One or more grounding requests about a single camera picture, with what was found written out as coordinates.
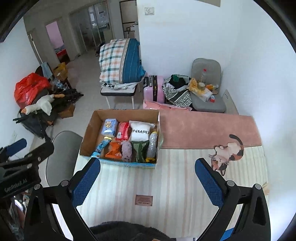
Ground folded plaid quilt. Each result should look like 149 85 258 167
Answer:
99 38 147 84

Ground dark bag pile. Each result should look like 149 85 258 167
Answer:
13 108 52 140

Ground blue chair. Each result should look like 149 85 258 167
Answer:
219 228 234 241

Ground blue tissue pack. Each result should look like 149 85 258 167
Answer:
101 119 118 137

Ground white leaning board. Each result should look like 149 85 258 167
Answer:
221 90 239 115

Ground white pillow packet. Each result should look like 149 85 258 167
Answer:
129 120 155 142

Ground grey cushioned chair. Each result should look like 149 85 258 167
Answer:
191 58 227 114

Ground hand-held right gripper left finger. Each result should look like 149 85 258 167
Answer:
24 158 101 241

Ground grey round chair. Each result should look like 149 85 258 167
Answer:
45 130 83 187

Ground pink suitcase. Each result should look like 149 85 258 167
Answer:
143 75 165 104

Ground red snack packet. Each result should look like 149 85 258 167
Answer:
116 122 130 140

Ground white goose plush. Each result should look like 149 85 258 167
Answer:
20 93 65 116

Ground orange snack packet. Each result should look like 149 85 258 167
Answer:
105 142 123 159

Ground black tripod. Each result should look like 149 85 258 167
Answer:
50 89 84 110

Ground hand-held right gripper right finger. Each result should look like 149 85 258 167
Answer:
195 158 271 241

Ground green snack packet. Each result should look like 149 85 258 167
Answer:
131 141 150 163

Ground white bench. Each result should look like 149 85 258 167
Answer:
100 82 142 109

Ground yellow bag on carton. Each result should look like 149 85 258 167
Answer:
53 62 68 79

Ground pink folded cloth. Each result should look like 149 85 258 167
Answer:
143 100 193 111

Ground yellow plastic bag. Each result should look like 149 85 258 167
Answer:
188 78 199 93

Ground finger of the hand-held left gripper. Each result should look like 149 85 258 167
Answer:
0 141 55 172
0 138 28 163

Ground dark fleece clothing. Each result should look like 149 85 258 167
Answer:
89 221 176 241

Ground white tissue box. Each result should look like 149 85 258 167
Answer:
193 89 213 103

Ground red plastic bag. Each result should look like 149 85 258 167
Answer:
14 72 51 107

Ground blue tube snack packet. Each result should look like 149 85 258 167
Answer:
91 136 113 159

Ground cardboard box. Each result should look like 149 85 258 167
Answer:
79 109 164 169

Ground patterned fabric bag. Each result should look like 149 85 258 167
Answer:
162 74 194 108

